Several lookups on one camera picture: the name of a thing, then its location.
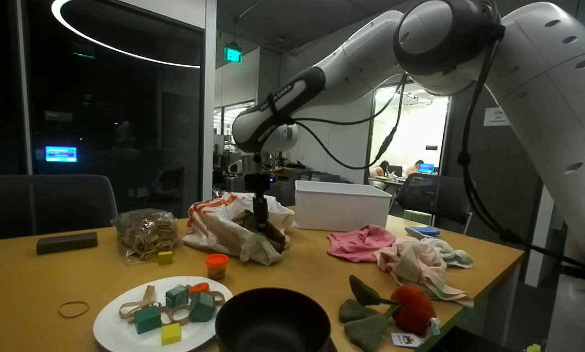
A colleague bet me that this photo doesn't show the white orange plastic bag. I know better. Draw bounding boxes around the white orange plastic bag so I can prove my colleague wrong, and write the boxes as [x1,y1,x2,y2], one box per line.
[181,193,298,269]

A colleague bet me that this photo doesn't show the green exit sign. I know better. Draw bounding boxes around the green exit sign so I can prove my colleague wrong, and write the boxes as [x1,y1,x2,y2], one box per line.
[222,44,244,65]

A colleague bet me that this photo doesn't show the plush red rose green leaves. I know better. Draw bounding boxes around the plush red rose green leaves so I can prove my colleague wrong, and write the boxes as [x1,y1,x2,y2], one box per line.
[336,275,437,352]

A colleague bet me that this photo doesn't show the orange small tub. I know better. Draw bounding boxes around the orange small tub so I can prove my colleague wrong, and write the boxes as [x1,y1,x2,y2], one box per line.
[203,253,230,283]

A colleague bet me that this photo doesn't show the yellow toy block on plate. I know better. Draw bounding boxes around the yellow toy block on plate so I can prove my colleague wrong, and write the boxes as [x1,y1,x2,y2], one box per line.
[160,322,183,347]

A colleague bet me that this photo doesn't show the dark rectangular block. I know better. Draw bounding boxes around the dark rectangular block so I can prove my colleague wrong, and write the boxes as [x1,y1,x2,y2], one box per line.
[34,232,99,257]

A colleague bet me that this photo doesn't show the pink cloth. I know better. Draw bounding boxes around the pink cloth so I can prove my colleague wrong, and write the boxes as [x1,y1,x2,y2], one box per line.
[326,224,396,265]

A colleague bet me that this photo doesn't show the blue cloth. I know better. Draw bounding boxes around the blue cloth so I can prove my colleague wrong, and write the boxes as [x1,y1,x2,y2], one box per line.
[404,224,441,241]

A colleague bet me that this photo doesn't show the small blue lit screen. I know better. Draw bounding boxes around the small blue lit screen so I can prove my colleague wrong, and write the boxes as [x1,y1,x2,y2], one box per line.
[42,146,79,165]

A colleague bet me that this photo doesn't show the dark office chair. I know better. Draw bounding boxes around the dark office chair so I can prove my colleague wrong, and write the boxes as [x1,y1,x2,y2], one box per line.
[32,173,120,240]
[394,173,473,228]

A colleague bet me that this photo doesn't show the white plastic bin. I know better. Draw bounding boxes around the white plastic bin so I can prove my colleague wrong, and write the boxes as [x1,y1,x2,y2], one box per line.
[293,181,392,234]

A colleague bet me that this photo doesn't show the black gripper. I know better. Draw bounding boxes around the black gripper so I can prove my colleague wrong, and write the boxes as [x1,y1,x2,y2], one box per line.
[242,173,273,230]

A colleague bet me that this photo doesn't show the cream pale cloth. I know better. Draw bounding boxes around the cream pale cloth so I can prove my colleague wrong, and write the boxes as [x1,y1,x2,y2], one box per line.
[375,236,475,308]

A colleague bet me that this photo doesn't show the white round plate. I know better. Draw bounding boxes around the white round plate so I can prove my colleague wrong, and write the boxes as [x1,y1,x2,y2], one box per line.
[91,275,234,352]

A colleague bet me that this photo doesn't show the loose rubber band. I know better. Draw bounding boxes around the loose rubber band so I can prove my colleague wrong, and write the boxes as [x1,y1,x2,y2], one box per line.
[56,300,91,322]

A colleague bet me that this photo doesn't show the black bowl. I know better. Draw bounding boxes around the black bowl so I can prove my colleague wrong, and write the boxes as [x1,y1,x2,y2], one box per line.
[212,288,332,352]

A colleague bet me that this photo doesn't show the ring ceiling light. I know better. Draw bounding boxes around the ring ceiling light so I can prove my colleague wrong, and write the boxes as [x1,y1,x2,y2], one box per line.
[48,0,201,71]

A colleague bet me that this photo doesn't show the teal toy block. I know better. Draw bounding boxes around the teal toy block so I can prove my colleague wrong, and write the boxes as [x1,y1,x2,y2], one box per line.
[187,294,216,326]
[132,306,163,337]
[163,285,189,310]

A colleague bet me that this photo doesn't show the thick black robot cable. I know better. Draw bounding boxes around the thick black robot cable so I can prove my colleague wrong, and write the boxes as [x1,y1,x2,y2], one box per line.
[455,26,585,283]

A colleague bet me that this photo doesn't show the thin black wrist cables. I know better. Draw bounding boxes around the thin black wrist cables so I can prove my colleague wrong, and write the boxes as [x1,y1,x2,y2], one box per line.
[257,75,412,173]

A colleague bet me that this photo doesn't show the clear bag of rubber bands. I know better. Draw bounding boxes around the clear bag of rubber bands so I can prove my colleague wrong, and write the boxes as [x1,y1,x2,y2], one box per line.
[113,208,181,261]

